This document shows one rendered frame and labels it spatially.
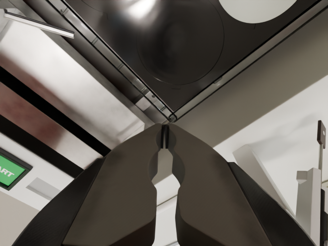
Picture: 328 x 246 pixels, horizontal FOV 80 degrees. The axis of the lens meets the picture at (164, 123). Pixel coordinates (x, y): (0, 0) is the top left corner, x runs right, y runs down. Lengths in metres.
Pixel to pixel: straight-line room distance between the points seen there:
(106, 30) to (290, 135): 0.24
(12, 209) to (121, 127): 2.13
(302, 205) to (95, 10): 0.26
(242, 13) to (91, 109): 0.23
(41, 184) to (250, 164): 0.27
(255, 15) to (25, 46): 0.28
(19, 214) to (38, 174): 2.12
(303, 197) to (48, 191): 0.30
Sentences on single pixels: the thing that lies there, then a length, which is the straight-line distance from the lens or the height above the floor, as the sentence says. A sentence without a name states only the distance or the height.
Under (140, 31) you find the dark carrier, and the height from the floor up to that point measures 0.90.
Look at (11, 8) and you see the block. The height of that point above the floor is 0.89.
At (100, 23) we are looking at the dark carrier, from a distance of 0.25.
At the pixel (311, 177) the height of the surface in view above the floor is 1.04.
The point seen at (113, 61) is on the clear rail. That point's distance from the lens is 0.26.
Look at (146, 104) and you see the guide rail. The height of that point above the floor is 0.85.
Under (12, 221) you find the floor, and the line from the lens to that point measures 2.57.
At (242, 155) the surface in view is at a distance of 0.24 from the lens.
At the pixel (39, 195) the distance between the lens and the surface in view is 0.34.
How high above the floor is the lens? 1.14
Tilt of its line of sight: 59 degrees down
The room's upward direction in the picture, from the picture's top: 179 degrees clockwise
